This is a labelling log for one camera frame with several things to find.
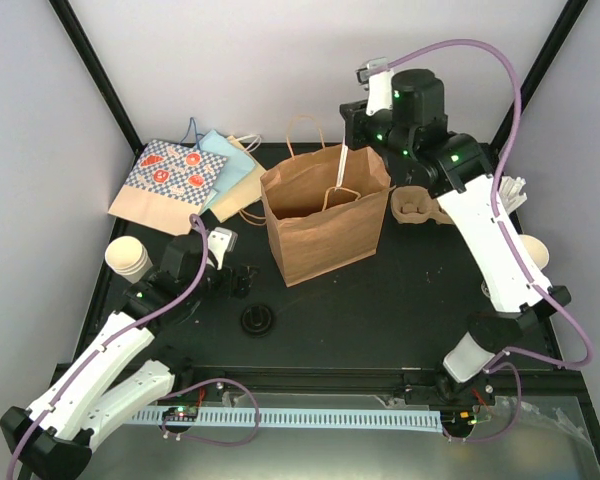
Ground black lid stack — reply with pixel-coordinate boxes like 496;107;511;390
240;303;275;338

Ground brown paper bag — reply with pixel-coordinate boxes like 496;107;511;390
260;142;391;287

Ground white straws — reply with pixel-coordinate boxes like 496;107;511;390
499;176;527;215

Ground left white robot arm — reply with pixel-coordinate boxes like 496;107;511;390
0;227;256;479

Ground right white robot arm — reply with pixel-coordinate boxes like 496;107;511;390
340;67;571;403

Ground far pulp cup carrier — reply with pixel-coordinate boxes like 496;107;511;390
390;186;454;225

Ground tan paper bag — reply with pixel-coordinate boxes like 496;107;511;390
211;134;266;226

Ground left paper cup stack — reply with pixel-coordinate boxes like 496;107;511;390
105;236;153;284

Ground paper cup stack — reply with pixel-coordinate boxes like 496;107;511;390
519;234;550;271
105;236;153;284

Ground blue checkered paper bag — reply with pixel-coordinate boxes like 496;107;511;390
108;139;228;236

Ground light blue paper bag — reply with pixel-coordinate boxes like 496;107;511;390
180;117;255;212

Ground small circuit board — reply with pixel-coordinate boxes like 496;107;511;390
162;406;199;422

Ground right paper cup stack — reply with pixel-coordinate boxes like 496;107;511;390
519;234;550;271

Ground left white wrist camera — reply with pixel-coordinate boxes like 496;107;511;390
207;227;238;270

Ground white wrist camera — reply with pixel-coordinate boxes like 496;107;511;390
207;227;238;270
356;57;394;116

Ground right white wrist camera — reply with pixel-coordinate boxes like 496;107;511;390
356;57;394;116

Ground front purple cable loop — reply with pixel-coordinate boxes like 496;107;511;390
159;377;261;446

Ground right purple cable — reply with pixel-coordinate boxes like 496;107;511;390
387;38;595;371

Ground right black frame post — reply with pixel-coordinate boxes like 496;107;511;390
489;0;589;154

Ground black frame post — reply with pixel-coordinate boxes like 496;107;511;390
489;0;589;154
49;0;144;157

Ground light blue cable duct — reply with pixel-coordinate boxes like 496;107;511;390
129;403;443;433

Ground left black frame post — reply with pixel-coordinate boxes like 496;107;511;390
49;0;144;157

